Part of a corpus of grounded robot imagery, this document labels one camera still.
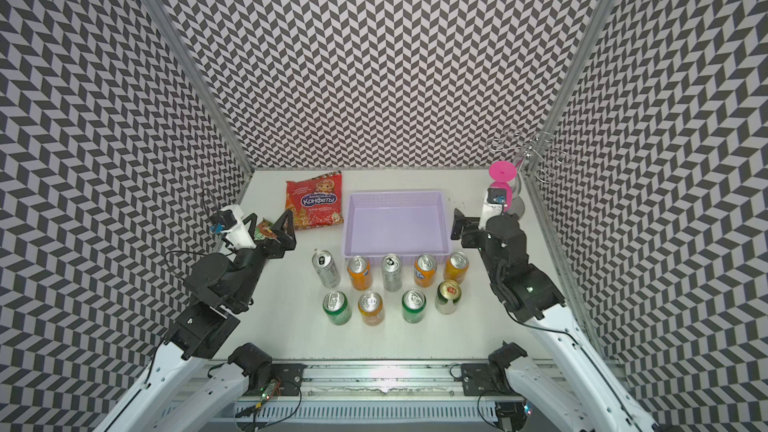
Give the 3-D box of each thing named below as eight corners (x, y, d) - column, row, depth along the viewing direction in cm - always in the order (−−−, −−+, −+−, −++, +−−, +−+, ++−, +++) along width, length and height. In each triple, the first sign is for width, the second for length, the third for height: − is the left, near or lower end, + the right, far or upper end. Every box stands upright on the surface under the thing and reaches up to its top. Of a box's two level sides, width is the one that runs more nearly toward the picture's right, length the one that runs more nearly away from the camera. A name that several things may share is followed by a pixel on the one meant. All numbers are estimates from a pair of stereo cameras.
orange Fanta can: (414, 287, 89) (416, 272, 81) (414, 269, 93) (415, 253, 85) (435, 287, 89) (438, 272, 81) (433, 269, 93) (436, 253, 85)
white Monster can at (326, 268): (321, 288, 90) (310, 267, 79) (324, 271, 93) (314, 249, 82) (340, 288, 90) (331, 267, 79) (342, 271, 93) (334, 249, 82)
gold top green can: (436, 314, 84) (439, 302, 77) (434, 293, 88) (437, 279, 81) (457, 314, 84) (463, 302, 77) (454, 293, 88) (459, 279, 81)
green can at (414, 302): (401, 324, 84) (401, 312, 76) (401, 303, 88) (401, 289, 80) (424, 324, 84) (427, 312, 76) (423, 303, 88) (426, 289, 80)
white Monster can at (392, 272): (383, 292, 89) (381, 270, 78) (384, 276, 92) (381, 253, 81) (401, 292, 89) (401, 270, 78) (401, 275, 92) (401, 253, 81)
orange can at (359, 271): (351, 290, 89) (346, 274, 80) (353, 272, 93) (348, 255, 84) (372, 290, 89) (368, 274, 80) (373, 272, 93) (370, 255, 84)
